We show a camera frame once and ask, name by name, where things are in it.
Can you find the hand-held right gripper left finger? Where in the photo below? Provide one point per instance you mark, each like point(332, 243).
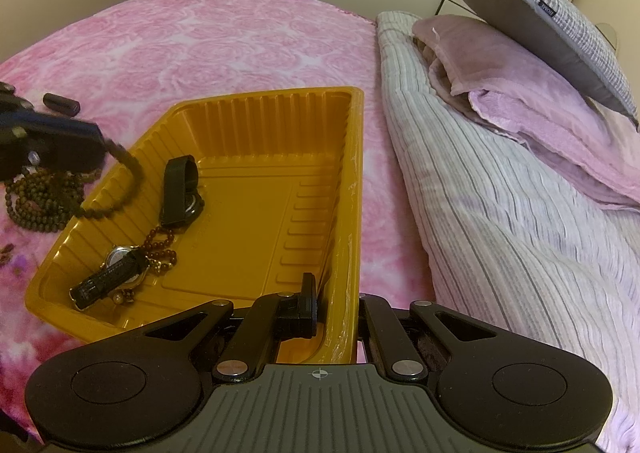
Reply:
point(307, 308)

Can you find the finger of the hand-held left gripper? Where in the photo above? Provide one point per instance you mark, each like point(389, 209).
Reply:
point(60, 129)
point(65, 155)

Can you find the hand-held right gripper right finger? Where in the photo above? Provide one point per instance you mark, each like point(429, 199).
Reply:
point(372, 318)

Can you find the black rectangular case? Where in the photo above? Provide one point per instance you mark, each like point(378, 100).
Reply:
point(61, 104)

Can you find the orange plastic tray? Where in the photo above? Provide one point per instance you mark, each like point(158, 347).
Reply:
point(250, 213)

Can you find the black smart watch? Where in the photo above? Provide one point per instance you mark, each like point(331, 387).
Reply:
point(180, 178)

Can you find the grey striped quilt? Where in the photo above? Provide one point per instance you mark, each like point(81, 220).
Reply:
point(500, 213)

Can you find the pink floral blanket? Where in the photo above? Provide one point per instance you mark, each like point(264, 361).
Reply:
point(225, 43)

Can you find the pink pillow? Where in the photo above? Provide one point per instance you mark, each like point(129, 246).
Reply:
point(500, 78)

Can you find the grey pillow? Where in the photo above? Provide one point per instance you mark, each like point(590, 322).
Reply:
point(525, 18)

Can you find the pale round disc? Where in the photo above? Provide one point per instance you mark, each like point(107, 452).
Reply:
point(607, 35)

